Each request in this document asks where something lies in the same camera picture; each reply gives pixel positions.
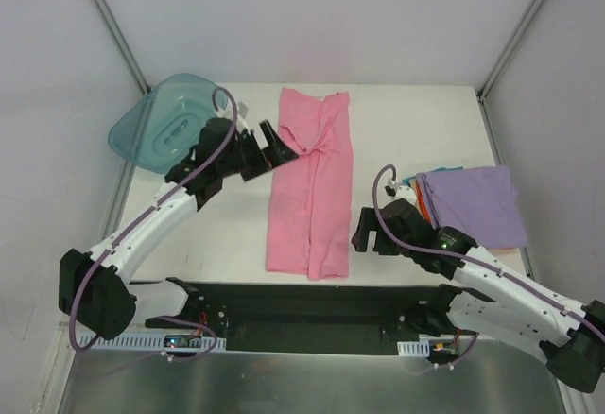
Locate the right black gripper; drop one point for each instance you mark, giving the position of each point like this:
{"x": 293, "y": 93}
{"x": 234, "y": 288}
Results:
{"x": 378, "y": 232}

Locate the teal plastic tub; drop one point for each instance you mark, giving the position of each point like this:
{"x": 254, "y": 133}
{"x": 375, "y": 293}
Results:
{"x": 159, "y": 130}

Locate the pink t shirt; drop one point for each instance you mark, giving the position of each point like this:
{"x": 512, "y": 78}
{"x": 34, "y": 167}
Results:
{"x": 310, "y": 205}

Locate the aluminium frame post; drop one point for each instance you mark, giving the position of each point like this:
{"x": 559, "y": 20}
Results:
{"x": 527, "y": 19}
{"x": 109, "y": 21}

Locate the left white cable duct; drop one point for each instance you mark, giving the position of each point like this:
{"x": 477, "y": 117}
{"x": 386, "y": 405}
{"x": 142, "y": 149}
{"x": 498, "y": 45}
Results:
{"x": 160, "y": 342}

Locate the white cable duct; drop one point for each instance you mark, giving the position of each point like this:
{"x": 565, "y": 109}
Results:
{"x": 160, "y": 342}
{"x": 420, "y": 348}

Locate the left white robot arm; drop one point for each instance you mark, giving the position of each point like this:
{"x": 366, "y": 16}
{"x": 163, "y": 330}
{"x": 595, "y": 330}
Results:
{"x": 95, "y": 286}

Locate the purple folded t shirt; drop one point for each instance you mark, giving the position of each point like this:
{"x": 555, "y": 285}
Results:
{"x": 480, "y": 202}

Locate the right white cable duct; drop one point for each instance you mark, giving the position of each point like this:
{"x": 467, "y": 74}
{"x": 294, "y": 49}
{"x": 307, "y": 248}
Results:
{"x": 420, "y": 348}

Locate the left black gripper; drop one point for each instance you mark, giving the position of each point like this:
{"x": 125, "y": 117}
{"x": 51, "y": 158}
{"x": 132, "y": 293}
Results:
{"x": 252, "y": 155}

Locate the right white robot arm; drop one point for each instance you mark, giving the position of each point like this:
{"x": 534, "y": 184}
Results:
{"x": 484, "y": 296}

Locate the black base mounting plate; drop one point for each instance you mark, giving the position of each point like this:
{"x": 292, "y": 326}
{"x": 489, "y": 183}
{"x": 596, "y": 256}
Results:
{"x": 319, "y": 319}

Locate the right aluminium frame post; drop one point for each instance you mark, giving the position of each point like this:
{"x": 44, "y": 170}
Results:
{"x": 527, "y": 19}

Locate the left aluminium frame post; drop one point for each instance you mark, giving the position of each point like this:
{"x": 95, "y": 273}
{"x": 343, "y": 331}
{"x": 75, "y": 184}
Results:
{"x": 109, "y": 21}

